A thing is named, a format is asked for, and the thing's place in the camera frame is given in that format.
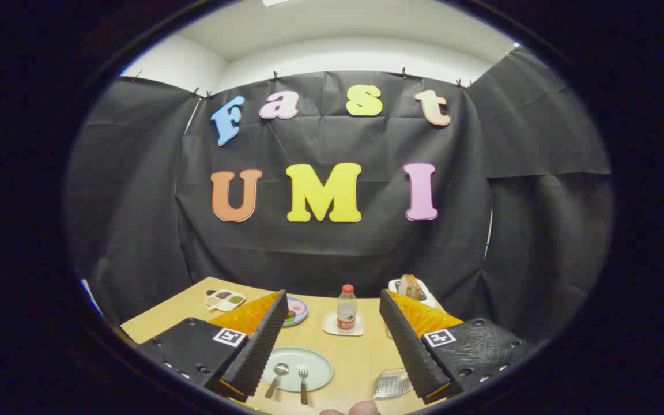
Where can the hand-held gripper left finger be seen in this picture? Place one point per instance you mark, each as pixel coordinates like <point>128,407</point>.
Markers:
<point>263,346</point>

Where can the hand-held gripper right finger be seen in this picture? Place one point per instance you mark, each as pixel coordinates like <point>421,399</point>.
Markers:
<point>407,346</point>

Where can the colourful plate with toy food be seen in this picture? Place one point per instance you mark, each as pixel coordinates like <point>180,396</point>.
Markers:
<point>297,311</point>

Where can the white toaster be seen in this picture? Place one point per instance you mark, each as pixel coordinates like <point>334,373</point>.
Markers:
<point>427,297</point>

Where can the light green plate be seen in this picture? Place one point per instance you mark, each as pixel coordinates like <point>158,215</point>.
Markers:
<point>317,366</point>

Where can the white divided sauce dish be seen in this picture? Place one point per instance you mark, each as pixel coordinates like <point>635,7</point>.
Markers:
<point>225,300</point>

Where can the brown toast slice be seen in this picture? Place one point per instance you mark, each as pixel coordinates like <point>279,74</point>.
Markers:
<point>414,286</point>
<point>403,286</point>

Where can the white square coaster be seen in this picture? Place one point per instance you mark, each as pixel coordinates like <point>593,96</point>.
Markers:
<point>329,325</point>

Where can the clear red-capped water bottle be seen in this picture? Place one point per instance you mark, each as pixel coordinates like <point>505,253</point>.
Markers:
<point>346,311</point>

